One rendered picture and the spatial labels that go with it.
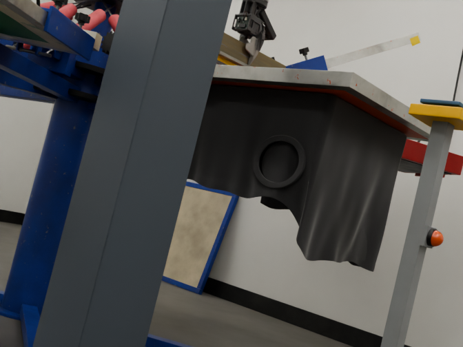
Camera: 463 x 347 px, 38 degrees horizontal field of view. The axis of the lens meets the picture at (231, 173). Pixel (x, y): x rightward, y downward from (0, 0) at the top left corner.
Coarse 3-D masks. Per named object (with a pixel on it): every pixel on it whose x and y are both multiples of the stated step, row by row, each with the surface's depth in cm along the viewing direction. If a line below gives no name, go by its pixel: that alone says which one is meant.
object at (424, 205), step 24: (432, 120) 162; (456, 120) 156; (432, 144) 161; (432, 168) 160; (432, 192) 158; (432, 216) 160; (408, 240) 160; (408, 264) 159; (408, 288) 157; (408, 312) 158; (384, 336) 159
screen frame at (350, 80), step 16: (224, 80) 191; (240, 80) 185; (256, 80) 180; (272, 80) 176; (288, 80) 173; (304, 80) 170; (320, 80) 166; (336, 80) 163; (352, 80) 161; (368, 96) 168; (384, 96) 174; (384, 112) 180; (400, 112) 181; (416, 128) 191
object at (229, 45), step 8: (224, 32) 212; (224, 40) 212; (232, 40) 215; (224, 48) 212; (232, 48) 215; (240, 48) 218; (232, 56) 216; (240, 56) 218; (248, 56) 221; (256, 56) 224; (264, 56) 227; (256, 64) 225; (264, 64) 228; (272, 64) 231; (280, 64) 234
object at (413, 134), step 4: (376, 116) 189; (380, 116) 187; (384, 120) 192; (388, 120) 191; (392, 120) 189; (396, 120) 188; (388, 124) 196; (392, 124) 194; (396, 124) 193; (400, 124) 191; (396, 128) 199; (400, 128) 197; (404, 128) 196; (408, 128) 195; (404, 132) 202; (408, 132) 201; (412, 132) 199; (416, 132) 198; (408, 136) 208; (412, 136) 206; (416, 136) 204; (420, 136) 203
